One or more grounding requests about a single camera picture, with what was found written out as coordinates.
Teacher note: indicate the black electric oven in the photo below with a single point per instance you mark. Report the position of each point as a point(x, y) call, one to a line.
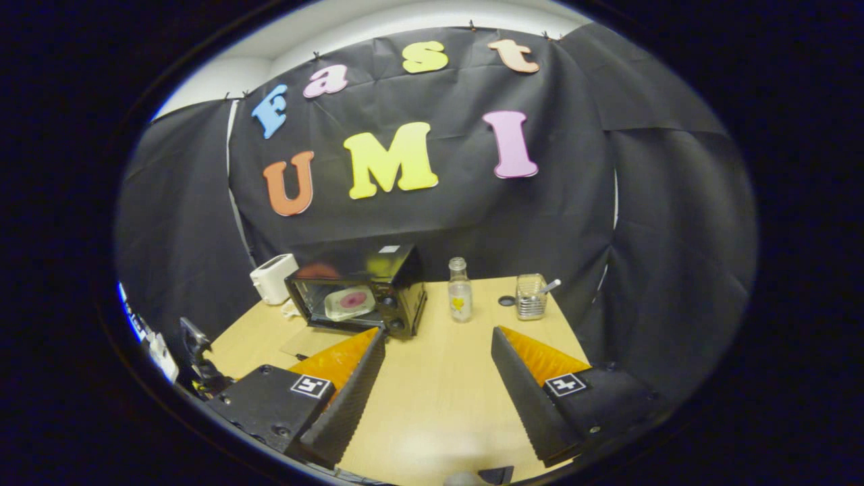
point(401, 270)

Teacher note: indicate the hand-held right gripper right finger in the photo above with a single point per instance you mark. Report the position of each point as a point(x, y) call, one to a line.
point(526, 398)

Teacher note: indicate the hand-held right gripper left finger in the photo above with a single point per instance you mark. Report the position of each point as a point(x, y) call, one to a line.
point(351, 398)

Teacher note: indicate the white square plate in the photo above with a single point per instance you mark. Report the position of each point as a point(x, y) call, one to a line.
point(337, 307)

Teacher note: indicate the black table grommet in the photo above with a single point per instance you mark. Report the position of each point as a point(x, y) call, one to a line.
point(506, 301)

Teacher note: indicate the pink ham slice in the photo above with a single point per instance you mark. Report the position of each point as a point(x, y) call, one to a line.
point(354, 300)

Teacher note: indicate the black backdrop cloth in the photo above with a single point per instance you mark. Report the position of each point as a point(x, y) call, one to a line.
point(472, 216)

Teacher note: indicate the white toaster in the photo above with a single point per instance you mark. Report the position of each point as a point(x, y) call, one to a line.
point(273, 277)

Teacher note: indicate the glass bottle yellow label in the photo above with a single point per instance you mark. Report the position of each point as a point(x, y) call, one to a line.
point(460, 297)

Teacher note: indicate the white spoon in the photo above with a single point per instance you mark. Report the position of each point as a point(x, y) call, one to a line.
point(553, 284)

